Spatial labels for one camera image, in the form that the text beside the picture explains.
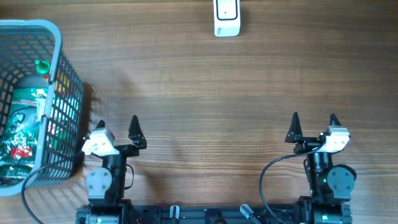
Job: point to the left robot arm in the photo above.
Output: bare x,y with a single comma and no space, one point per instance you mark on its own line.
106,184

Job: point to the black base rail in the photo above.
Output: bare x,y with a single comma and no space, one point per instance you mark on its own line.
153,214

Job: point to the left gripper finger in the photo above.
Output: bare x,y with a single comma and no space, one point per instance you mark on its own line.
135,134
101,124

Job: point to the white barcode scanner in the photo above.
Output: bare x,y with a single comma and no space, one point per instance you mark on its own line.
227,18

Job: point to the grey plastic mesh basket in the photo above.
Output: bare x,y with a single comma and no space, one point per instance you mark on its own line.
22,43

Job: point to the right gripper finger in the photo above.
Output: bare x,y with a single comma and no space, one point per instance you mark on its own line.
294,134
334,120

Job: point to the green cap sauce bottle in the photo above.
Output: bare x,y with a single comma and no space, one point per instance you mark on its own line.
43,68

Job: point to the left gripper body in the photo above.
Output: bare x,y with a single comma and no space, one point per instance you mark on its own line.
128,150

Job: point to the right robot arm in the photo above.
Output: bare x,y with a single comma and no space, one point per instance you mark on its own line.
330,184

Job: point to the green 3M gloves packet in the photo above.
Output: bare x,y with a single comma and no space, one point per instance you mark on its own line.
21,134

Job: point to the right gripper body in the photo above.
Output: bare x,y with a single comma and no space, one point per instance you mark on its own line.
307,145

